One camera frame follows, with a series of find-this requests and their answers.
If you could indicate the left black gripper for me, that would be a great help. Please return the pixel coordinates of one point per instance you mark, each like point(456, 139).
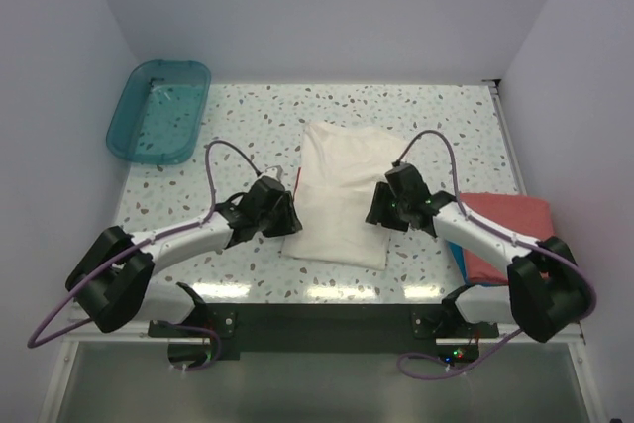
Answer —
point(285, 215)

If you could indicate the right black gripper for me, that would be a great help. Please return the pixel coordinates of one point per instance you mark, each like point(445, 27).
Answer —
point(378, 212)

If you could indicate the white t shirt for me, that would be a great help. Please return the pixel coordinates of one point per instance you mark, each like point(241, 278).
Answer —
point(335, 183)

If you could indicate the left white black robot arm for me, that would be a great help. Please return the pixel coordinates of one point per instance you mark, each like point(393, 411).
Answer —
point(112, 282)

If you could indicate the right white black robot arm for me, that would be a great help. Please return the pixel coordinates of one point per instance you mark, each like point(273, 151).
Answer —
point(545, 290)

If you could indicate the blue folded t shirt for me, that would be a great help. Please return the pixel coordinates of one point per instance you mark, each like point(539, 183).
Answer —
point(474, 270)

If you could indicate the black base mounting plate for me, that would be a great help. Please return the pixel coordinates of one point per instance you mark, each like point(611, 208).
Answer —
point(216, 332)

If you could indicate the teal plastic bin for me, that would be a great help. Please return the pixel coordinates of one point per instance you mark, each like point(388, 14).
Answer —
point(158, 116)

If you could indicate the aluminium extrusion rail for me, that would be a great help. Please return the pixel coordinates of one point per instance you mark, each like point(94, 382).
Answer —
point(453, 317)

